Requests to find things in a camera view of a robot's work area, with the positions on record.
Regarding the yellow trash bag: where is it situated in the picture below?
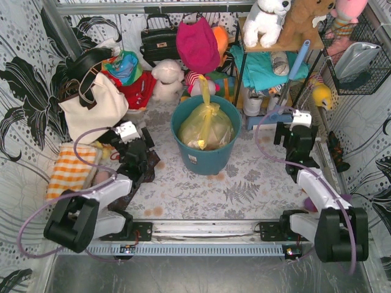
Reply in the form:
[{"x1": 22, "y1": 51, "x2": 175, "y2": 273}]
[{"x1": 178, "y1": 76, "x2": 235, "y2": 151}]

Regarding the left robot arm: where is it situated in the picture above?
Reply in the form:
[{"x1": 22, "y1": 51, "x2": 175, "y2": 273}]
[{"x1": 43, "y1": 127, "x2": 159, "y2": 253}]

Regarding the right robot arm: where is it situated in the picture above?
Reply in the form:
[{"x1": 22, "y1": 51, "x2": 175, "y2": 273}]
[{"x1": 274, "y1": 122, "x2": 369, "y2": 262}]

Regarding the cream canvas tote bag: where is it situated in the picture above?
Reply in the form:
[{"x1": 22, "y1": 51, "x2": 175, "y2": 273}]
[{"x1": 59, "y1": 73, "x2": 129, "y2": 141}]

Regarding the teal trash bin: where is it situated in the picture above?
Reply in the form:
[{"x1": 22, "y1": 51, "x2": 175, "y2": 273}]
[{"x1": 170, "y1": 95, "x2": 242, "y2": 176}]

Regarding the magenta fabric bag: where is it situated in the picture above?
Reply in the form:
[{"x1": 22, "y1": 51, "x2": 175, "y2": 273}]
[{"x1": 176, "y1": 16, "x2": 220, "y2": 74}]

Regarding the blue flat mop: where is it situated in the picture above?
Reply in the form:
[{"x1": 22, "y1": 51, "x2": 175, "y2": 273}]
[{"x1": 246, "y1": 40, "x2": 311, "y2": 130}]

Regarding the white sneaker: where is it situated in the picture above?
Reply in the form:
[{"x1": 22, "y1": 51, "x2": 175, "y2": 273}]
[{"x1": 243, "y1": 96, "x2": 263, "y2": 117}]

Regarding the pink fuzzy case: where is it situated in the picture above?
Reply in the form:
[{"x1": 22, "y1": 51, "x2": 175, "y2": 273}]
[{"x1": 92, "y1": 170, "x2": 111, "y2": 186}]

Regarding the red garment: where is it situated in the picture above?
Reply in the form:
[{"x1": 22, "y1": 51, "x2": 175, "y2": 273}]
[{"x1": 118, "y1": 71, "x2": 156, "y2": 110}]

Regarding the brown floral necktie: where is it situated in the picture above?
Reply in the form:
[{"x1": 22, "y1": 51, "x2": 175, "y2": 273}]
[{"x1": 108, "y1": 150, "x2": 160, "y2": 211}]

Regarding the yellow plush duck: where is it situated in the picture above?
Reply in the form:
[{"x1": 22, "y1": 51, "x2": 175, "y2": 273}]
[{"x1": 309, "y1": 74, "x2": 332, "y2": 110}]

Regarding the orange checkered cloth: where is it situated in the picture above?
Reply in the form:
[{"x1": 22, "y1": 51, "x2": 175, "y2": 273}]
[{"x1": 45, "y1": 143, "x2": 97, "y2": 201}]

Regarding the pink plush pig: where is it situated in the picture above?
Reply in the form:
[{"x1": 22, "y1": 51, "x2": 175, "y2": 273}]
[{"x1": 185, "y1": 71, "x2": 220, "y2": 96}]

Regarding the white plush lamb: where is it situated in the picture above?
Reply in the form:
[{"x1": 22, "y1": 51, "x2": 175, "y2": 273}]
[{"x1": 152, "y1": 59, "x2": 185, "y2": 103}]

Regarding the rainbow striped cloth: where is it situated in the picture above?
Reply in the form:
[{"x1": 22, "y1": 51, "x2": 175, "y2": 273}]
[{"x1": 180, "y1": 71, "x2": 235, "y2": 102}]

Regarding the wooden metal shelf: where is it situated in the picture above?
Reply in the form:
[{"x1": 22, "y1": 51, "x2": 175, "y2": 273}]
[{"x1": 230, "y1": 16, "x2": 325, "y2": 113}]

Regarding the black leather handbag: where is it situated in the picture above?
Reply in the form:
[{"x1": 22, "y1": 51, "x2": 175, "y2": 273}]
[{"x1": 139, "y1": 13, "x2": 180, "y2": 68}]

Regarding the silver foil pouch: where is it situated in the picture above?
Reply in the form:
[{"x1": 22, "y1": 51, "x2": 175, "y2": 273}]
[{"x1": 334, "y1": 42, "x2": 381, "y2": 79}]

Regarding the black hat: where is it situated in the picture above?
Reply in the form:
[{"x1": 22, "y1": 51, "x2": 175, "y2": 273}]
[{"x1": 67, "y1": 48, "x2": 112, "y2": 81}]

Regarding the brown teddy bear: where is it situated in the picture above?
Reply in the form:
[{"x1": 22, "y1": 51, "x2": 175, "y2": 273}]
[{"x1": 278, "y1": 0, "x2": 335, "y2": 49}]

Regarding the white plush dog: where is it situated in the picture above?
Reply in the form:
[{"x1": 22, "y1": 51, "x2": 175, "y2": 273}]
[{"x1": 243, "y1": 0, "x2": 291, "y2": 48}]

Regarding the orange plush toy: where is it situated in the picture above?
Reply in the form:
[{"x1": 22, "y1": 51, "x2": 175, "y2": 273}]
[{"x1": 212, "y1": 26, "x2": 228, "y2": 66}]

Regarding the pink plush toy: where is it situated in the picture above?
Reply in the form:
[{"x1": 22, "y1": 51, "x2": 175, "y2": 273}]
[{"x1": 331, "y1": 0, "x2": 368, "y2": 31}]

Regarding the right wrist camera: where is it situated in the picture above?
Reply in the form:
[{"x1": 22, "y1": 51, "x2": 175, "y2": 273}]
[{"x1": 290, "y1": 110, "x2": 312, "y2": 130}]

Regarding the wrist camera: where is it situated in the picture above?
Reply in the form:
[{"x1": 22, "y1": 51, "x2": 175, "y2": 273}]
[
  {"x1": 114, "y1": 121, "x2": 140, "y2": 143},
  {"x1": 290, "y1": 110, "x2": 312, "y2": 130}
]

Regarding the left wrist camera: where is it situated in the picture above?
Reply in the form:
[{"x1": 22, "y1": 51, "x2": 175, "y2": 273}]
[{"x1": 114, "y1": 121, "x2": 140, "y2": 143}]

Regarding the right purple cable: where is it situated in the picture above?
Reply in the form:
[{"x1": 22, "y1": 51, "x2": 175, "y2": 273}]
[{"x1": 255, "y1": 106, "x2": 358, "y2": 275}]

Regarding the black wire basket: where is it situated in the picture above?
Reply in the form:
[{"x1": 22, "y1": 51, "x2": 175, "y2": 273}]
[{"x1": 319, "y1": 14, "x2": 390, "y2": 95}]

